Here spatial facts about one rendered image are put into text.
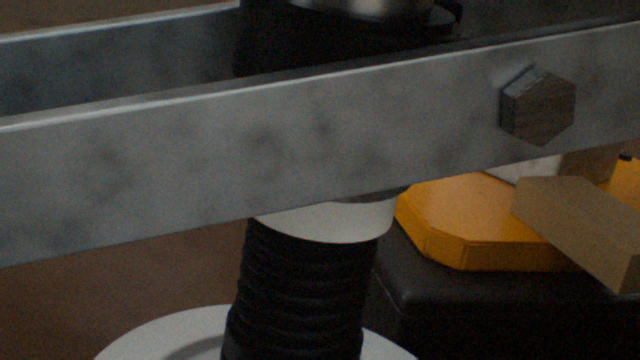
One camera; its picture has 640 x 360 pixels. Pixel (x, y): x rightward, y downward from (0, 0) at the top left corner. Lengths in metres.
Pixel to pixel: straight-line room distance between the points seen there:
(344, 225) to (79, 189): 0.11
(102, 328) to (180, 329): 1.57
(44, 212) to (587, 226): 0.73
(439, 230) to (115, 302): 1.34
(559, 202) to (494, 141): 0.66
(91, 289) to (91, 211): 1.92
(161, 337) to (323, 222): 0.17
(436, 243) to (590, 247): 0.17
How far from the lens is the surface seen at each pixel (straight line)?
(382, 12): 0.30
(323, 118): 0.27
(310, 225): 0.33
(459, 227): 0.95
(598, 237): 0.92
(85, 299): 2.16
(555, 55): 0.31
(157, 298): 2.17
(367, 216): 0.33
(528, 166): 1.11
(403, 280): 0.89
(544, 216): 0.98
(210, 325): 0.48
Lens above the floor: 1.16
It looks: 23 degrees down
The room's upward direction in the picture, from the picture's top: 10 degrees clockwise
